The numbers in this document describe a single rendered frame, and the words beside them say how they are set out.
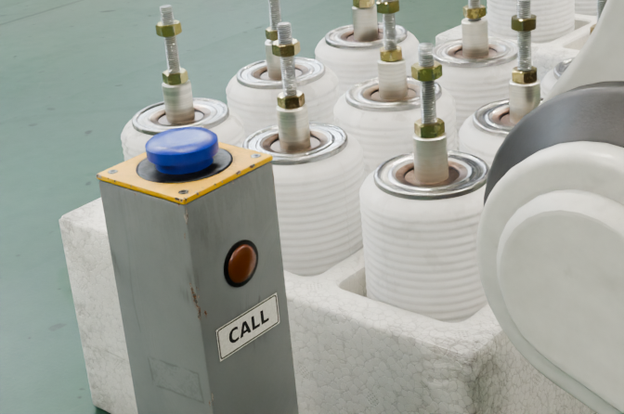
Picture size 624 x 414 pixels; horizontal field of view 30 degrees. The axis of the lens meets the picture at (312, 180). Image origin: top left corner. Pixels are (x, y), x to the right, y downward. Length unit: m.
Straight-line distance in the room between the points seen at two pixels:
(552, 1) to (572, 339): 0.84
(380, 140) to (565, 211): 0.44
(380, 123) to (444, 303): 0.18
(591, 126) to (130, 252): 0.29
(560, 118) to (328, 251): 0.37
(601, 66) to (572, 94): 0.02
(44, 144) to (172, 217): 1.05
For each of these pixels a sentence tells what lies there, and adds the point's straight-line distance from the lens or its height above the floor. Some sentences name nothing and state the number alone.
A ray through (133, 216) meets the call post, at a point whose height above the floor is 0.29.
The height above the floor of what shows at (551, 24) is 0.19.
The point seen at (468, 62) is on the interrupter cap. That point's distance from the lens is 0.97.
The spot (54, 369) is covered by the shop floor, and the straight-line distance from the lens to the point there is 1.10.
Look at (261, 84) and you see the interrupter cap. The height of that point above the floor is 0.25.
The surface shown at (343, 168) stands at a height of 0.24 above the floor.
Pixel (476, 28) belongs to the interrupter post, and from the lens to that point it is 0.99.
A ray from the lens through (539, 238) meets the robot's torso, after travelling 0.46.
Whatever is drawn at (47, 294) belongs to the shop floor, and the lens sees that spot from 1.23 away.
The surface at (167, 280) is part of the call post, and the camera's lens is 0.64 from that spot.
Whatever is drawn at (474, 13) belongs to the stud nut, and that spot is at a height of 0.29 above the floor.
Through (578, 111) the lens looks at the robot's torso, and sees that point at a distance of 0.47.
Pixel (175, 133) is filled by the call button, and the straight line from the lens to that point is 0.65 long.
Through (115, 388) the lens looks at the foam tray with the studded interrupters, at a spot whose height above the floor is 0.03.
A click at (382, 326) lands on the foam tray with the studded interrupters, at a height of 0.18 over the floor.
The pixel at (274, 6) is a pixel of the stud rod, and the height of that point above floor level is 0.31.
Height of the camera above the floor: 0.55
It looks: 23 degrees down
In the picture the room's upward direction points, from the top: 5 degrees counter-clockwise
